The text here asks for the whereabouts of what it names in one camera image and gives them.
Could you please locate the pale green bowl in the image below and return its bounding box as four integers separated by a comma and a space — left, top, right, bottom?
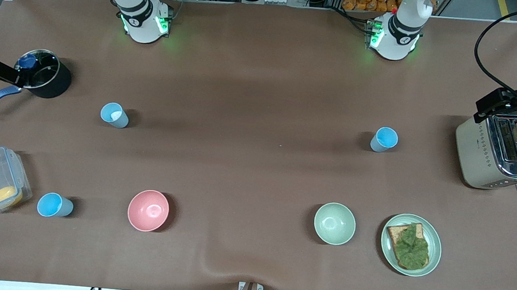
312, 201, 358, 247

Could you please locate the pale green plate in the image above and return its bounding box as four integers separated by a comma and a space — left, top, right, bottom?
378, 212, 445, 279

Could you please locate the green lettuce leaf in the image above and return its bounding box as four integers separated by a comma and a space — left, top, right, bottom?
392, 222, 432, 271

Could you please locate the round yellow food piece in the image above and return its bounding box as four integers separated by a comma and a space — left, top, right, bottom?
0, 185, 24, 207

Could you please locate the black saucepan with blue handle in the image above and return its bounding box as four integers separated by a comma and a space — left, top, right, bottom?
0, 45, 74, 123

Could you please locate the pink bowl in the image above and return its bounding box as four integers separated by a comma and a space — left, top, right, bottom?
126, 188, 171, 234

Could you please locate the beige and chrome toaster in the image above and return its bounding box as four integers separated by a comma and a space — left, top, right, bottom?
451, 110, 517, 193

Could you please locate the light blue plastic cup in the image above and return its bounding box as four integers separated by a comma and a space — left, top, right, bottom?
36, 191, 75, 219
99, 101, 131, 130
369, 125, 400, 154

